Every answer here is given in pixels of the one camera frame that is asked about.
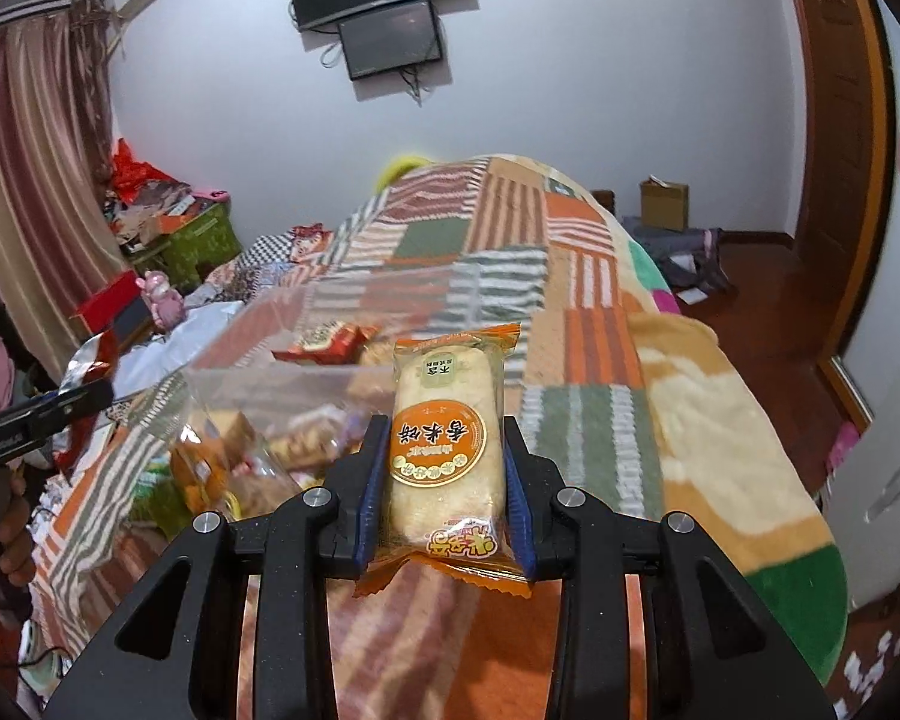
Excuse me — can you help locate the striped brown curtain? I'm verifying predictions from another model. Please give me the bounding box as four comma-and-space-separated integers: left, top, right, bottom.
0, 0, 132, 316

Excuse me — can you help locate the dark blue box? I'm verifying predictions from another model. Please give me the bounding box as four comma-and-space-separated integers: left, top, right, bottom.
109, 307, 155, 350

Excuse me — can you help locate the clear plastic container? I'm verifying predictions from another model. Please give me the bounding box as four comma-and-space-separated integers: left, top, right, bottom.
169, 270, 548, 541

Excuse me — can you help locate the yellow foam tube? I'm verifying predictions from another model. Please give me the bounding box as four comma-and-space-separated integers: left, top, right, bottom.
371, 154, 432, 192

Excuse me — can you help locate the red gift box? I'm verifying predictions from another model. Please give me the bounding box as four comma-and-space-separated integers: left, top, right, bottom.
71, 270, 151, 332

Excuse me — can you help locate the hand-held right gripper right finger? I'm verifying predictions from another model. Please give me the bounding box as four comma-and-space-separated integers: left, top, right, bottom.
501, 416, 863, 720

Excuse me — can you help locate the green storage box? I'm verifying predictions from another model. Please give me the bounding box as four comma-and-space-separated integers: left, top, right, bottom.
124, 199, 242, 290

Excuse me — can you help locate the cardboard box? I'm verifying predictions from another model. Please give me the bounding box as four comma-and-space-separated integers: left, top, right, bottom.
640, 176, 689, 232

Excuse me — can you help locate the person's left hand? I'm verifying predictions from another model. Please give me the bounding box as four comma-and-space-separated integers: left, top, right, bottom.
0, 465, 42, 590

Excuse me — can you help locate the red plastic bag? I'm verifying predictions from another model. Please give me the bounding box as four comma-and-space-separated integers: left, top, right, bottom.
111, 139, 158, 200

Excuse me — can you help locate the checkered patchwork quilt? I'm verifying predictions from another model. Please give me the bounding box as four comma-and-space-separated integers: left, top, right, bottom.
187, 229, 346, 310

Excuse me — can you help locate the black monitor cable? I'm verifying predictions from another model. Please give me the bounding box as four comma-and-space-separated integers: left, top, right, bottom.
397, 64, 430, 106

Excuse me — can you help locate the bread packet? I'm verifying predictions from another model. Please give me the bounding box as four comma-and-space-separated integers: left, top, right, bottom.
171, 409, 271, 520

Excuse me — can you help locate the clothes heap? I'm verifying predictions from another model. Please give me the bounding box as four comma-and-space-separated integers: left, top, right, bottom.
622, 214, 730, 293

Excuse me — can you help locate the small black monitor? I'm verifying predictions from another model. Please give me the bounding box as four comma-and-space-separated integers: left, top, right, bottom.
337, 0, 445, 82

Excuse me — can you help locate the orange rice cracker packet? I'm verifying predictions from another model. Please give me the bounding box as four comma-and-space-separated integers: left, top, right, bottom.
354, 322, 533, 599

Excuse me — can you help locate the wooden door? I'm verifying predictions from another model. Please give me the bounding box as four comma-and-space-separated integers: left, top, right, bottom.
776, 0, 900, 391

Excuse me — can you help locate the white panel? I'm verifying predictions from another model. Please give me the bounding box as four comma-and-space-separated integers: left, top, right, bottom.
825, 390, 900, 612

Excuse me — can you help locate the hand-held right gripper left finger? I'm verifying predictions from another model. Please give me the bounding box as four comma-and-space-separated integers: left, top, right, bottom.
41, 414, 391, 720

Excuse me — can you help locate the white plastic bag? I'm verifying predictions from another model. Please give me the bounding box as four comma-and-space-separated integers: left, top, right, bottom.
131, 300, 248, 377

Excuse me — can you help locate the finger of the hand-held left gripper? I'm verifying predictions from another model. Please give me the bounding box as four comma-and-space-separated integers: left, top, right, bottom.
15, 379, 117, 432

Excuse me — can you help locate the orange green patchwork blanket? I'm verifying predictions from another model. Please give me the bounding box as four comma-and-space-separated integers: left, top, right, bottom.
19, 154, 848, 720

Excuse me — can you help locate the pile of papers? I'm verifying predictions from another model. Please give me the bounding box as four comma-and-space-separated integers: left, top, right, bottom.
105, 178, 218, 245

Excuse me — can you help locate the orange red snack packet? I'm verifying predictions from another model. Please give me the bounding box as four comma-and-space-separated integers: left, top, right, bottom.
272, 321, 380, 367

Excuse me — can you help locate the pink rabbit figurine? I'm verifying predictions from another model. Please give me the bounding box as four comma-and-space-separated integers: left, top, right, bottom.
136, 270, 185, 331

